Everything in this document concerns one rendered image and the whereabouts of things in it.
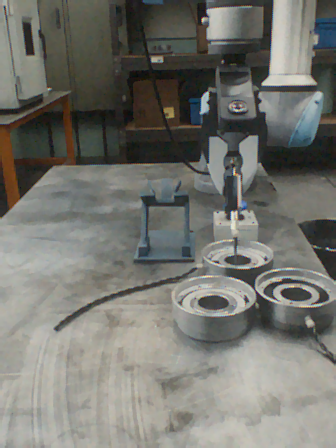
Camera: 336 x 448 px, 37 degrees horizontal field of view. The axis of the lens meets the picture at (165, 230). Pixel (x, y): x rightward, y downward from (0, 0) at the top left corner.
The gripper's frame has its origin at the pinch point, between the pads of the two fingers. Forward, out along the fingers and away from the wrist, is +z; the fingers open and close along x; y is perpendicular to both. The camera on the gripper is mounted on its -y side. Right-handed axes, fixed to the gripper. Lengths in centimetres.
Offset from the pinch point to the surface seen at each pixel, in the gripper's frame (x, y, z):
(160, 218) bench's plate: 13.2, 23.2, 13.2
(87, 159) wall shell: 116, 385, 86
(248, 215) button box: -3.5, 12.0, 8.7
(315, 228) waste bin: -40, 123, 54
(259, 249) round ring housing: -4.3, 0.1, 10.0
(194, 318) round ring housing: 5.3, -20.7, 9.7
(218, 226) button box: 1.9, 7.2, 8.9
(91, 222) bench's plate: 27.0, 21.1, 13.2
